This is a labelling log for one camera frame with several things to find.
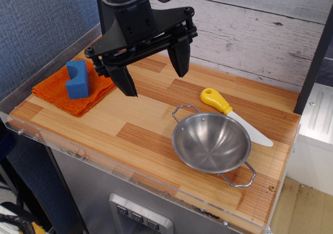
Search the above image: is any clear acrylic edge guard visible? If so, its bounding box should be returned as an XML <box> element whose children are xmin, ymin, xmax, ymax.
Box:
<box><xmin>1</xmin><ymin>113</ymin><xmax>271</xmax><ymax>233</ymax></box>

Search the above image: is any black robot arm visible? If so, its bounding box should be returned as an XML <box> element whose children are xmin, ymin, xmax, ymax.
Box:
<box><xmin>85</xmin><ymin>0</ymin><xmax>198</xmax><ymax>96</ymax></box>

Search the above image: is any yellow handled toy knife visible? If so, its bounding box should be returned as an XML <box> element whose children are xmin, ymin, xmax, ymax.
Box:
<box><xmin>200</xmin><ymin>88</ymin><xmax>274</xmax><ymax>147</ymax></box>

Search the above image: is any silver button control panel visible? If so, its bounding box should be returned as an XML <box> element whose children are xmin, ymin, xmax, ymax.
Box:
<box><xmin>109</xmin><ymin>193</ymin><xmax>174</xmax><ymax>233</ymax></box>

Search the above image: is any dark vertical post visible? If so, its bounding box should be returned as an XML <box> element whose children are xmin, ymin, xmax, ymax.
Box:
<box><xmin>293</xmin><ymin>10</ymin><xmax>333</xmax><ymax>114</ymax></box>

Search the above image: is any steel bowl with handles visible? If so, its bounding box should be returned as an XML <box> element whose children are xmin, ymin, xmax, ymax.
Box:
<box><xmin>172</xmin><ymin>105</ymin><xmax>257</xmax><ymax>188</ymax></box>

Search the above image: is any orange folded cloth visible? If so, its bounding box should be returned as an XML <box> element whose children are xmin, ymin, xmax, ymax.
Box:
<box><xmin>32</xmin><ymin>61</ymin><xmax>116</xmax><ymax>117</ymax></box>

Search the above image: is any blue arch block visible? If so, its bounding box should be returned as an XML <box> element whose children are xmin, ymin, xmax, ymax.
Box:
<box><xmin>66</xmin><ymin>60</ymin><xmax>89</xmax><ymax>99</ymax></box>

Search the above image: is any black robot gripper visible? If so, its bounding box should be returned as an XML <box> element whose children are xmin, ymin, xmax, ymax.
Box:
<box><xmin>85</xmin><ymin>0</ymin><xmax>197</xmax><ymax>97</ymax></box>

